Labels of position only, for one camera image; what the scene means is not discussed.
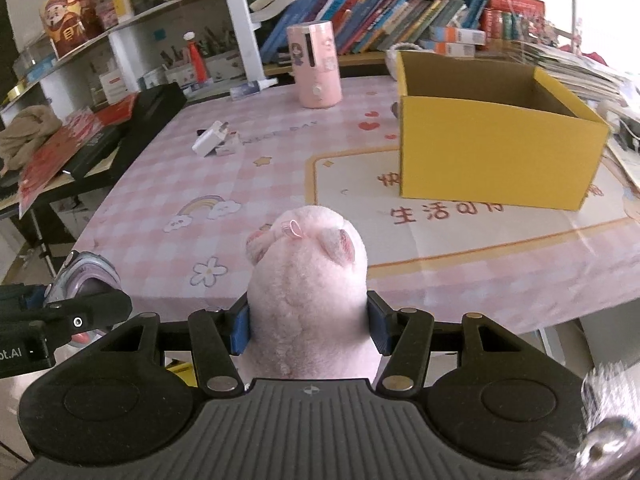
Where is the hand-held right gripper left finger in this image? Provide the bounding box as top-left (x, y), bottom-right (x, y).
top-left (64, 293), bottom-right (252, 397)

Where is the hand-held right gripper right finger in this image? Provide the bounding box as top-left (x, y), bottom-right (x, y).
top-left (366, 290), bottom-right (567, 395)

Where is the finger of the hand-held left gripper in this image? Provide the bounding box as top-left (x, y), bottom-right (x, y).
top-left (42, 290), bottom-right (134, 347)
top-left (0, 283), bottom-right (55, 325)

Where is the pink plush pig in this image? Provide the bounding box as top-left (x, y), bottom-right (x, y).
top-left (244, 204), bottom-right (384, 381)

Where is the yellow cardboard box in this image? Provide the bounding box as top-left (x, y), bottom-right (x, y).
top-left (396, 50), bottom-right (612, 212)

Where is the black metal side table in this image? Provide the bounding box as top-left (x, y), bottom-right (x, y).
top-left (0, 157), bottom-right (123, 283)

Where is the red printed booklet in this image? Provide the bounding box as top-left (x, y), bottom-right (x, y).
top-left (18, 93), bottom-right (139, 219)

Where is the beige crumpled cloth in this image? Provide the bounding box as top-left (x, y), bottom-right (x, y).
top-left (0, 109), bottom-right (64, 172)

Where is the white charger plug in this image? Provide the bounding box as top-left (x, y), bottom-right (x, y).
top-left (192, 120), bottom-right (236, 158)

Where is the black flat box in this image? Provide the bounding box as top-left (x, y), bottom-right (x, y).
top-left (69, 82), bottom-right (189, 181)

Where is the white box red label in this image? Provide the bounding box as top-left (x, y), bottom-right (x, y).
top-left (97, 67), bottom-right (129, 104)

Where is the white pen organizer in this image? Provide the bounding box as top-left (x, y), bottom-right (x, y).
top-left (160, 35), bottom-right (247, 87)

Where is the pink cylindrical humidifier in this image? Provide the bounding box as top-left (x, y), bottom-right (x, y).
top-left (286, 20), bottom-right (344, 110)

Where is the red bottle white cap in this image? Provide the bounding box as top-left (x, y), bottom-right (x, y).
top-left (183, 31), bottom-right (210, 85)

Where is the fortune god paper lantern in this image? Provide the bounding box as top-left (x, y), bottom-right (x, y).
top-left (39, 0), bottom-right (104, 59)

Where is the orange blue white carton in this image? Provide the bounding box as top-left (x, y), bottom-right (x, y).
top-left (429, 25), bottom-right (487, 45)
top-left (433, 40), bottom-right (476, 58)

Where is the white jar yellow label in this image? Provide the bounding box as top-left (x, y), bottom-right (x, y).
top-left (108, 0), bottom-right (135, 24)

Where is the row of colourful books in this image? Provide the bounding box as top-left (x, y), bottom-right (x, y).
top-left (260, 0), bottom-right (489, 59)

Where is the wooden bookshelf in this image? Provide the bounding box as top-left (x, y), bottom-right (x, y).
top-left (0, 0), bottom-right (576, 111)

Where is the stack of magazines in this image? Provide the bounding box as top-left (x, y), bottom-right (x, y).
top-left (509, 40), bottom-right (637, 107)

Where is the red book set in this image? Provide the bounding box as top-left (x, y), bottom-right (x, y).
top-left (480, 0), bottom-right (546, 42)

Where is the white shelf post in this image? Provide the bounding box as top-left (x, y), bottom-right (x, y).
top-left (217, 0), bottom-right (266, 81)

